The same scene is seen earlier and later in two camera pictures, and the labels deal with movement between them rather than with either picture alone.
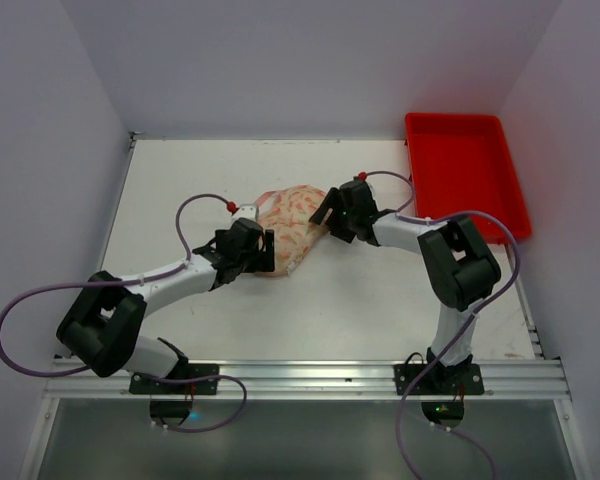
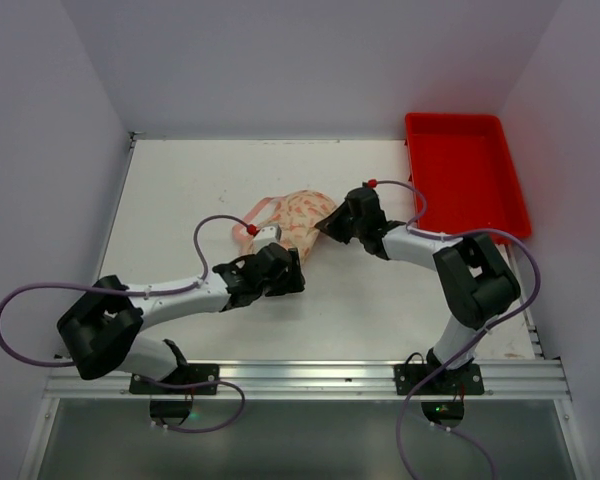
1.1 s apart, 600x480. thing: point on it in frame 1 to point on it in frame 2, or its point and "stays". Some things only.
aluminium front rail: (500, 378) stays
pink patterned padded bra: (288, 213) stays
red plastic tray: (461, 164) stays
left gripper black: (263, 251) to (284, 270)
